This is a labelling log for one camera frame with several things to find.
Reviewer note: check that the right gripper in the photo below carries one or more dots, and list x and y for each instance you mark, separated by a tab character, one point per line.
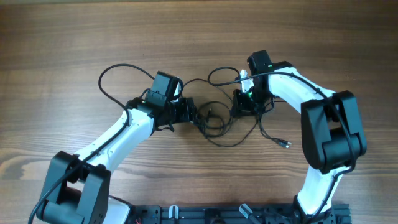
241	109

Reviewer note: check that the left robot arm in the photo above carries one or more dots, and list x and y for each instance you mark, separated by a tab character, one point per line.
76	187

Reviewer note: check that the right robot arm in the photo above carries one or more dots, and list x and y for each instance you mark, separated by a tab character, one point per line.
331	128

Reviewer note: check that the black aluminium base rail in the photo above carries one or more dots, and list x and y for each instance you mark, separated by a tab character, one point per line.
211	214

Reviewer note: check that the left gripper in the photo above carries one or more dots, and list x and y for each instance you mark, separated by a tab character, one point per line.
188	109

